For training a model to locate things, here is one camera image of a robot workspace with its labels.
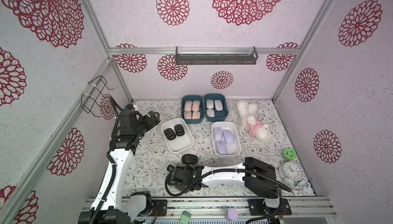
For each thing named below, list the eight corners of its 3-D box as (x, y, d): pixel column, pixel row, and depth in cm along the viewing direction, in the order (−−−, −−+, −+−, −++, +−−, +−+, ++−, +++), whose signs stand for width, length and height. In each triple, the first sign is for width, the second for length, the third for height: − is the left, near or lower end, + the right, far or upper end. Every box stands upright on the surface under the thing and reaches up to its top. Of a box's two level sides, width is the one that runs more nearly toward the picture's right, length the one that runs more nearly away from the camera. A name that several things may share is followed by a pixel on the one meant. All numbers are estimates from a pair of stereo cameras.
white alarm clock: (283, 186, 82) (287, 183, 79) (275, 164, 90) (279, 161, 86) (304, 186, 82) (309, 183, 79) (295, 164, 90) (299, 161, 86)
